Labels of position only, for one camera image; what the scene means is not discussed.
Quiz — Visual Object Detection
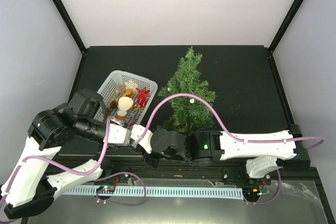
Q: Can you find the small green christmas tree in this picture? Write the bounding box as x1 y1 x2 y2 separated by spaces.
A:
158 48 216 133

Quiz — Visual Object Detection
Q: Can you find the red glitter star ornament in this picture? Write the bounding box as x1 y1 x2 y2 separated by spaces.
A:
135 87 150 105

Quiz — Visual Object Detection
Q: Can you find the white plastic basket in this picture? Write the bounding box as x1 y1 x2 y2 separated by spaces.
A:
97 70 158 127

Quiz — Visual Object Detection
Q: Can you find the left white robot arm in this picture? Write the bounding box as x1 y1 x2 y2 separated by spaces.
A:
1 89 131 223

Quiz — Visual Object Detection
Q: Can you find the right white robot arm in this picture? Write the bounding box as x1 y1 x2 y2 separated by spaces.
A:
138 129 299 184

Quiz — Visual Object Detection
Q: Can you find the wooden tree base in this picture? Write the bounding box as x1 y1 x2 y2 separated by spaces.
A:
174 122 188 133

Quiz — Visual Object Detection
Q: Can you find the brown pine cone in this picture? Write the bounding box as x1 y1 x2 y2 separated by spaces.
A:
109 100 118 110

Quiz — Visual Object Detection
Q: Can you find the gold foil gift box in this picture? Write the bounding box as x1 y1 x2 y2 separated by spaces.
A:
124 89 133 97

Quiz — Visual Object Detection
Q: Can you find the white snowflake ornament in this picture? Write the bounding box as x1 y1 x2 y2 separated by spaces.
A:
124 79 139 92

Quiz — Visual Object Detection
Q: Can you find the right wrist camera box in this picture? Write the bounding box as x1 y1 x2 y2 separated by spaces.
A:
131 124 153 154

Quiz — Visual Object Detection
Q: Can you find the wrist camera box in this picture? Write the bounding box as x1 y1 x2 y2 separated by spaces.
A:
108 124 131 146
131 124 153 154

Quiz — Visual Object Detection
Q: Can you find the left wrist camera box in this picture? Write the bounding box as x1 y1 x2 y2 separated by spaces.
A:
108 124 131 146

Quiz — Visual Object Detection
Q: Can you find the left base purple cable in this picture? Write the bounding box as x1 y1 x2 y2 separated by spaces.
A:
90 171 147 206

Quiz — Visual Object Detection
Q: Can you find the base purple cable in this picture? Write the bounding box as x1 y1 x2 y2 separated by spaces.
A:
90 171 147 206
243 168 283 206

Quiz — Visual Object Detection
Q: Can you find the light blue slotted cable duct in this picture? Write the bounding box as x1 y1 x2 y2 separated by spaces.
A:
64 185 244 200

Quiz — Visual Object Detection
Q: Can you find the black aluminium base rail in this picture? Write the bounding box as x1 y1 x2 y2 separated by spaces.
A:
101 156 249 184

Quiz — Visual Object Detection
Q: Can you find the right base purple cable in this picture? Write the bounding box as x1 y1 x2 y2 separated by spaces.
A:
243 168 283 206

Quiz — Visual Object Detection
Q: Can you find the left black frame post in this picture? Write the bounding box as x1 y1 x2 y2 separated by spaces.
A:
52 0 86 53

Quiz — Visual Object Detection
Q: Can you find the black frame post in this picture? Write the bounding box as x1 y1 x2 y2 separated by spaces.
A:
52 0 86 53
268 0 304 54

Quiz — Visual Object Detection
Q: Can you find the right black frame post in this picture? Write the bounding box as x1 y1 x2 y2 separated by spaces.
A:
268 0 304 54

